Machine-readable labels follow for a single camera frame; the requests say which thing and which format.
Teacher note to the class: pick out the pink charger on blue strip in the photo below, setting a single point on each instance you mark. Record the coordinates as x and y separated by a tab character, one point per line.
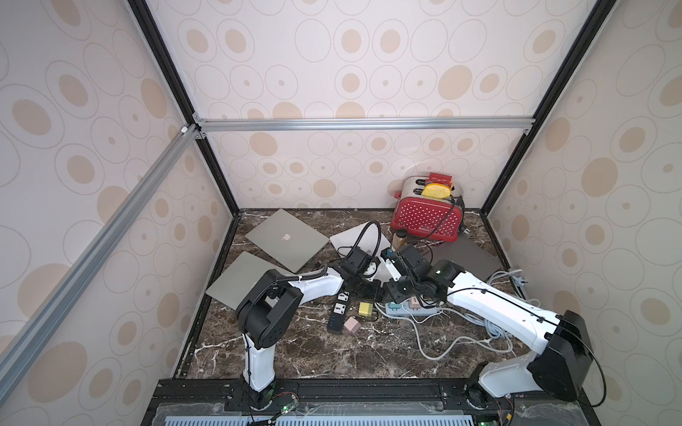
414	304

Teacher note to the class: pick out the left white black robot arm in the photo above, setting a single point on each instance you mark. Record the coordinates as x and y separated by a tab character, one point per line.
266	312

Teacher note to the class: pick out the yellow toast toy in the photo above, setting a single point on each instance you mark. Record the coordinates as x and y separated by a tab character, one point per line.
437	191

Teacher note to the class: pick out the yellow charger plug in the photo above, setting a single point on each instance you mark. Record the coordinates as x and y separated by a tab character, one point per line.
366	309

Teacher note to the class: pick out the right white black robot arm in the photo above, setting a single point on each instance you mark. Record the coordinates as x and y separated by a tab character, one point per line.
560	354

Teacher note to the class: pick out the black power strip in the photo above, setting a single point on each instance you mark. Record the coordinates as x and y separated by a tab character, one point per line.
338	314

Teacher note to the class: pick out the silver laptop front left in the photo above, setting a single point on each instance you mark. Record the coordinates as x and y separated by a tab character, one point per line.
239	278

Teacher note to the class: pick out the horizontal aluminium frame bar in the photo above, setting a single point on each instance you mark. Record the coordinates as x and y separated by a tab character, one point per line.
369	124

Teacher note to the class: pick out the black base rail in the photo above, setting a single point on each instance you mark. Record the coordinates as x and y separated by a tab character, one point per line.
354	402

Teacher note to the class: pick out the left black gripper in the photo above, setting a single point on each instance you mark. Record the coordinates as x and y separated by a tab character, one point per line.
373	295

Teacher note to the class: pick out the red toaster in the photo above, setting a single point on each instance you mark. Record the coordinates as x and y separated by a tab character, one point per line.
428	218

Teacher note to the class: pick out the dark grey laptop right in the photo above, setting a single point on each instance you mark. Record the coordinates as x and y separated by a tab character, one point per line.
469	255

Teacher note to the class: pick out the silver laptop back left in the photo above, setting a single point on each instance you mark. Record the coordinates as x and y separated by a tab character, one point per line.
287	240

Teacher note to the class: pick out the red toast toy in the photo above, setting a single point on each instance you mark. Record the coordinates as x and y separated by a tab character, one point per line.
440	179

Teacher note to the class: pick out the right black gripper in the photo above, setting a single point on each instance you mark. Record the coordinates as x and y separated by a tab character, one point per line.
397	290

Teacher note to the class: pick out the diagonal aluminium frame bar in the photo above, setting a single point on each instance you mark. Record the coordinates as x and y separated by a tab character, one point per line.
48	318

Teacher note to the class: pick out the silver laptop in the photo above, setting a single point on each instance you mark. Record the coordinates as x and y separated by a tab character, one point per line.
287	240
239	278

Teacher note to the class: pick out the light blue power strip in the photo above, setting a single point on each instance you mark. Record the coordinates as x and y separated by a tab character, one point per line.
416	315

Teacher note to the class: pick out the pink charger plug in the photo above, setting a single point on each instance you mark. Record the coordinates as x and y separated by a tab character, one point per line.
352	326

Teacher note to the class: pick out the white laptop centre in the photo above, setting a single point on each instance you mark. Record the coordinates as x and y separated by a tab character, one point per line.
343	241

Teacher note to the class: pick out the brown lid bottle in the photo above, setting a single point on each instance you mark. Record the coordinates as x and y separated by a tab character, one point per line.
399	238

